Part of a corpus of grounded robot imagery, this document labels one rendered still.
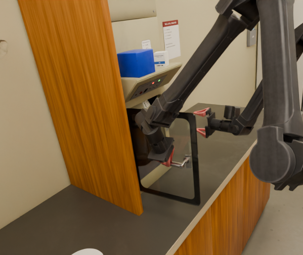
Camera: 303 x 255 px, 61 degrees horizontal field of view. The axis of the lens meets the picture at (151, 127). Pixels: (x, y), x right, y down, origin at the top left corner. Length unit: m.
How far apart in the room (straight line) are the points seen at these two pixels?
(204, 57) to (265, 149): 0.31
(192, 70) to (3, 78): 0.83
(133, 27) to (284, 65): 0.70
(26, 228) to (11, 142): 0.38
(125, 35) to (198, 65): 0.44
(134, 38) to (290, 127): 0.76
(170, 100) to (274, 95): 0.32
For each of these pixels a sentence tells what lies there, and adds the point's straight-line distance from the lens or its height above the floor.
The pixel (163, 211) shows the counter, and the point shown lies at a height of 0.94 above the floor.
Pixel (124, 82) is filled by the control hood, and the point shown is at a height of 1.50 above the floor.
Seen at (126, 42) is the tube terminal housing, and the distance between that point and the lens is 1.07.
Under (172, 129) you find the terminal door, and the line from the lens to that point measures 0.95.
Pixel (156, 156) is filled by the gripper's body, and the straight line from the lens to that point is 0.89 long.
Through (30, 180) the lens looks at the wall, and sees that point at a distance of 1.39.
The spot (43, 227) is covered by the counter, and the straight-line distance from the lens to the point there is 1.27.
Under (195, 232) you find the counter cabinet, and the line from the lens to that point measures 1.24.
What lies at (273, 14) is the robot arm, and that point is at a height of 1.68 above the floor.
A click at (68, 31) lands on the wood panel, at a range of 1.03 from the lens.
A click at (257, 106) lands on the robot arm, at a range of 1.14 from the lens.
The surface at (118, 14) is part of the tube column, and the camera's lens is 1.05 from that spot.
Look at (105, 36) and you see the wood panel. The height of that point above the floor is 1.67.
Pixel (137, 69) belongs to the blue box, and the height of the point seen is 1.54.
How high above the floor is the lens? 1.70
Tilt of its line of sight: 23 degrees down
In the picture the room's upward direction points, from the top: 8 degrees counter-clockwise
